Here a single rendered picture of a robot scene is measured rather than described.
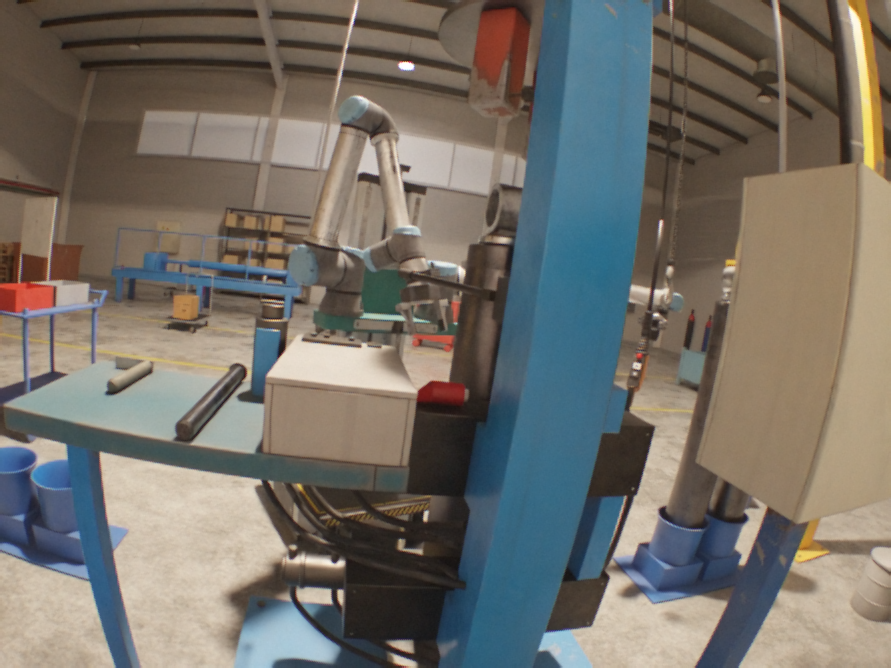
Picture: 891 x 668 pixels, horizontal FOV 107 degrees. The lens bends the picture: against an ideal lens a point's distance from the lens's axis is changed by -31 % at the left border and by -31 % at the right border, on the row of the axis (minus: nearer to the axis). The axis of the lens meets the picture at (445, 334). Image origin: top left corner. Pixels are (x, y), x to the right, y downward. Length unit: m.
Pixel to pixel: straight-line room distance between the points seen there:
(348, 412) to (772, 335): 0.60
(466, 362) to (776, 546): 0.89
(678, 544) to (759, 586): 1.78
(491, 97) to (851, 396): 0.98
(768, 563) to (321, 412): 0.71
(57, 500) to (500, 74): 2.19
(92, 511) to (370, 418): 0.73
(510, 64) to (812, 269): 0.88
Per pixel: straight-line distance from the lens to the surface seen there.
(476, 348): 1.25
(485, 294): 1.03
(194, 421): 0.82
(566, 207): 0.82
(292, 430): 0.76
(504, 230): 1.30
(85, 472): 1.16
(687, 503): 2.47
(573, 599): 1.45
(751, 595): 0.79
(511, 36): 1.27
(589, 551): 1.36
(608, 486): 1.28
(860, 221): 0.57
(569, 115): 0.86
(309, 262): 1.75
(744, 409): 0.64
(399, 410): 0.75
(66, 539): 2.30
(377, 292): 2.14
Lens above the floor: 1.38
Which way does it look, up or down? 7 degrees down
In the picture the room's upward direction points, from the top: 8 degrees clockwise
